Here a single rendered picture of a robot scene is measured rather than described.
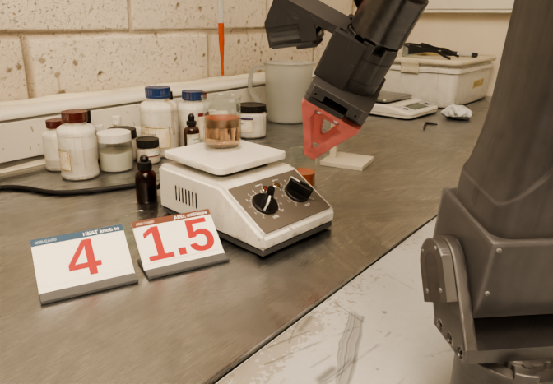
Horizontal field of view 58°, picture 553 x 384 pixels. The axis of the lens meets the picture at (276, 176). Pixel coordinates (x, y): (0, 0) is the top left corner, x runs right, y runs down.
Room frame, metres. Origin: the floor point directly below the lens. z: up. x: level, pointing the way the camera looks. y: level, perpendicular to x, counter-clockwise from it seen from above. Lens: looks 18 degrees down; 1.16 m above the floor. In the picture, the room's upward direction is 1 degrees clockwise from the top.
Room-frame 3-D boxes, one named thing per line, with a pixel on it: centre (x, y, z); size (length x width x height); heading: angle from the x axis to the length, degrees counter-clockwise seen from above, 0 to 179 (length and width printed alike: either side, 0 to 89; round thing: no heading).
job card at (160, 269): (0.50, 0.10, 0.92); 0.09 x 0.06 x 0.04; 119
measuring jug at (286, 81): (1.29, -0.01, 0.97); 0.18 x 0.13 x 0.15; 109
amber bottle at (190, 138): (0.95, 0.17, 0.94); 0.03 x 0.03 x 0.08
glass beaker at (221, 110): (0.65, 0.07, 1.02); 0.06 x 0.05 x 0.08; 37
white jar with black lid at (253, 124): (1.11, 0.06, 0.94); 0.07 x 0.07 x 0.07
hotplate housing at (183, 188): (0.62, 0.05, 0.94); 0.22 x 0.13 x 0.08; 46
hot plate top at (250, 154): (0.64, 0.07, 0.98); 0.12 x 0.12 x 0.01; 46
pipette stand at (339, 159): (0.90, -0.13, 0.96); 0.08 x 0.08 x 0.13; 64
